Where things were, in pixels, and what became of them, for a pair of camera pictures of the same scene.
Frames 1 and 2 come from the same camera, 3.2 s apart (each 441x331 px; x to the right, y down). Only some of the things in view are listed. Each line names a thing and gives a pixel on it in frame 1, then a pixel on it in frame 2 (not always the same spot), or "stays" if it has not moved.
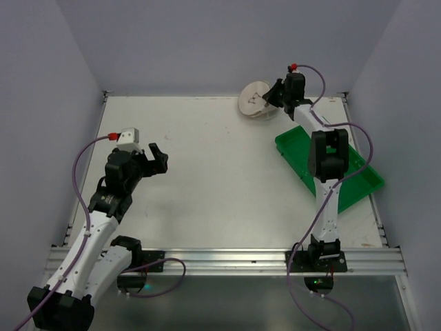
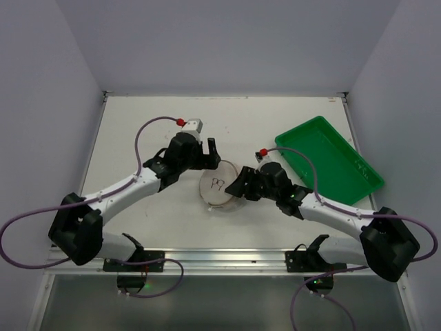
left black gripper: (148, 163) -> (205, 161)
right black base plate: (306, 261) stays
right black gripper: (280, 93) -> (251, 184)
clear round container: (252, 103) -> (213, 183)
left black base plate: (151, 256) stays
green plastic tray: (293, 146) stays
